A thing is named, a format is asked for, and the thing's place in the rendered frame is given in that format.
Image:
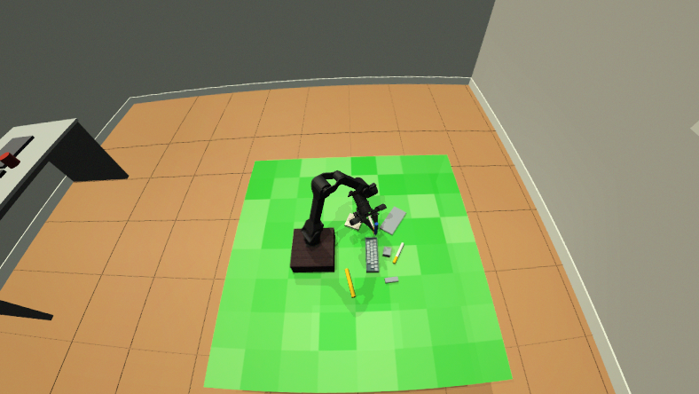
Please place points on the grey keyboard with white letter keys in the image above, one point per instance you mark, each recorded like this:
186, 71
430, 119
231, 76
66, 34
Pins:
372, 255

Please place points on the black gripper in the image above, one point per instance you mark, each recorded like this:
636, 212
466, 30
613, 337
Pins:
364, 207

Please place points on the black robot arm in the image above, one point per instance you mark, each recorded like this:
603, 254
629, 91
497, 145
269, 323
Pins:
321, 189

